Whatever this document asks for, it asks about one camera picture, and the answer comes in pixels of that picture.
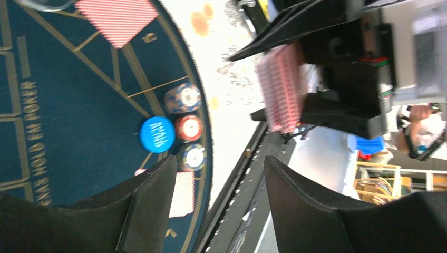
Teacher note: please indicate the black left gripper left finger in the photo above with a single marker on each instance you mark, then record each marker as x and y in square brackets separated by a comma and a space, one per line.
[129, 217]

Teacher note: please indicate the red playing card deck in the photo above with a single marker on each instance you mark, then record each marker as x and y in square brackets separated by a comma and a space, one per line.
[284, 85]

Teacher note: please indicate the red card seat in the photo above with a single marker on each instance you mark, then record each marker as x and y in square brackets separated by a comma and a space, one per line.
[183, 201]
[119, 21]

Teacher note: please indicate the red chip stack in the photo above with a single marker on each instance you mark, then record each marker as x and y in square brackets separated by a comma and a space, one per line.
[188, 128]

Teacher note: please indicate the grey chip stack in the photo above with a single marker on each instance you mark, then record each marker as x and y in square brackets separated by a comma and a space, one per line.
[184, 98]

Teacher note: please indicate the red card bottom seat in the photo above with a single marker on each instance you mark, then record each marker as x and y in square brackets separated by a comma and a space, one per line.
[183, 201]

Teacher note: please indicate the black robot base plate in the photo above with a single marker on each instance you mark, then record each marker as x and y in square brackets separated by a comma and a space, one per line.
[237, 218]

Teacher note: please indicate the green blue 50 chip stack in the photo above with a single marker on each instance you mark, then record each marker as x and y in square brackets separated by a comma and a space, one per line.
[191, 157]

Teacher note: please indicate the round dark blue poker mat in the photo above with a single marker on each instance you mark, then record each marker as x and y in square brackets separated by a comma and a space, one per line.
[72, 107]

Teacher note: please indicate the clear dealer button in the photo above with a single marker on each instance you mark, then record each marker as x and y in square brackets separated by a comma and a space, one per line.
[46, 5]

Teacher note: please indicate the wooden storage shelf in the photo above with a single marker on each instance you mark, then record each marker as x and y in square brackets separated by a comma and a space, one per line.
[383, 183]

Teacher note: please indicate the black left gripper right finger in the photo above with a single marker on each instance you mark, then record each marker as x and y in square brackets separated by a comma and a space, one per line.
[309, 217]

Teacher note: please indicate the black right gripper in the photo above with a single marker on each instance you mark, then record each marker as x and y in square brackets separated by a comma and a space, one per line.
[354, 55]

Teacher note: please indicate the blue small blind button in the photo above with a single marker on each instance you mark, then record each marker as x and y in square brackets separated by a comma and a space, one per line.
[157, 134]

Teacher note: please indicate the person in background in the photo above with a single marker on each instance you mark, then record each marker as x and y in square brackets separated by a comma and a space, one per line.
[421, 130]

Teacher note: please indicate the floral tablecloth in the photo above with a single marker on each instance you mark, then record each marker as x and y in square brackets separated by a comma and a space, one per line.
[213, 31]

